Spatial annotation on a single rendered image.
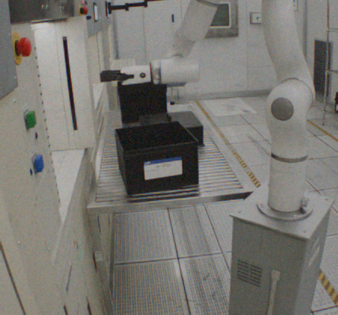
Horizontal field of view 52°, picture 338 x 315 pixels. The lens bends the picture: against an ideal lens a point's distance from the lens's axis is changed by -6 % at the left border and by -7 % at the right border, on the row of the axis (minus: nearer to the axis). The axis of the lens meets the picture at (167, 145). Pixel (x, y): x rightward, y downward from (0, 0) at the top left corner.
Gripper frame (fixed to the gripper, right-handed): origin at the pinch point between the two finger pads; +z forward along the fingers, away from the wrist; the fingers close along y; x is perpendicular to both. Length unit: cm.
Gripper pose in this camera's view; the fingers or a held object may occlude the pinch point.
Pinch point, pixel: (106, 75)
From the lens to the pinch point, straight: 128.5
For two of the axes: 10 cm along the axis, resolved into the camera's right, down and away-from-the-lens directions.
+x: -0.5, -9.3, -3.5
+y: -0.5, -3.5, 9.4
